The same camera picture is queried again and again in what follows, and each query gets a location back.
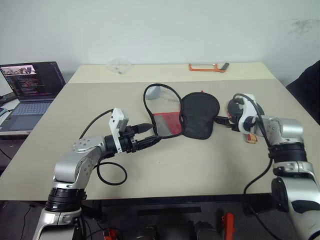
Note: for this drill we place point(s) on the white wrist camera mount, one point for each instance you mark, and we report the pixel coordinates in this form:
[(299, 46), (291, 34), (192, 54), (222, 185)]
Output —
[(117, 122), (247, 112)]

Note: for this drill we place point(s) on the black chair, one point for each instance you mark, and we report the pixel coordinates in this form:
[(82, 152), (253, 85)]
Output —
[(306, 95)]

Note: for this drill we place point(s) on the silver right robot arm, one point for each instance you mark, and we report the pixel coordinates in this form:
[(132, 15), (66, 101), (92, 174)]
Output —
[(290, 160)]

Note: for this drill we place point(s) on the open laptop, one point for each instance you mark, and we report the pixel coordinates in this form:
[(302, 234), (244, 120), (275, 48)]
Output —
[(30, 100)]

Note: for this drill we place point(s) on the black handheld controller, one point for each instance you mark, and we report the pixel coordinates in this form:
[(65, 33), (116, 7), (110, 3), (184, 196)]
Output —
[(6, 97)]

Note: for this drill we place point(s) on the clear plastic bag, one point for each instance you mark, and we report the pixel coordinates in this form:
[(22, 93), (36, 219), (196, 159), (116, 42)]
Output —
[(119, 66)]

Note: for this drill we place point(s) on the orange clamp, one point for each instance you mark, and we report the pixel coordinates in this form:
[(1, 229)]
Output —
[(110, 234), (228, 225)]

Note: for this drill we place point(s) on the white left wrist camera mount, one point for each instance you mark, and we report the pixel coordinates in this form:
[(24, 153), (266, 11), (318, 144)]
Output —
[(117, 122)]

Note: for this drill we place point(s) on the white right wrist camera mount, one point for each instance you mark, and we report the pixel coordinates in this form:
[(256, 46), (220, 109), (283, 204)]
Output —
[(247, 112)]

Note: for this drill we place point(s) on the black red paddle case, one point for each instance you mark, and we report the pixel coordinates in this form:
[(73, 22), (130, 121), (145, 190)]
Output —
[(198, 115)]

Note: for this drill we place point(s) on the dark smartphone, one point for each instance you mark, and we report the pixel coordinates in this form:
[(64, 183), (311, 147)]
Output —
[(3, 111)]

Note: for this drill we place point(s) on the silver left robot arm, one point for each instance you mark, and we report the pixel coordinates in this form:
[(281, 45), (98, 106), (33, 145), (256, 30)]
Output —
[(67, 170)]

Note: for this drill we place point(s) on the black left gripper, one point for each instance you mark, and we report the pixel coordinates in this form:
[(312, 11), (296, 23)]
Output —
[(128, 141)]

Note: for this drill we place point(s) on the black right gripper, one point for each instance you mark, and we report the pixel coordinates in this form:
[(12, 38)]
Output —
[(235, 110)]

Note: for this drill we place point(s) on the black table frame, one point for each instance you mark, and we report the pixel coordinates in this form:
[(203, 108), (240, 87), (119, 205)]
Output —
[(175, 200)]

